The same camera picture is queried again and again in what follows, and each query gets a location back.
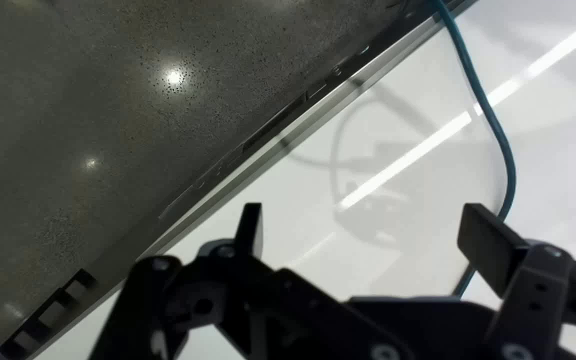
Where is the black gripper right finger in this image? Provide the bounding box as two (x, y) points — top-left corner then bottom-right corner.
(456, 202), (576, 360)

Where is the teal power cable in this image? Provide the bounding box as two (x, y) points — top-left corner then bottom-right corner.
(430, 0), (520, 298)

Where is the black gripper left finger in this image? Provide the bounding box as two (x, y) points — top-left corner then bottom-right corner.
(85, 202), (414, 360)

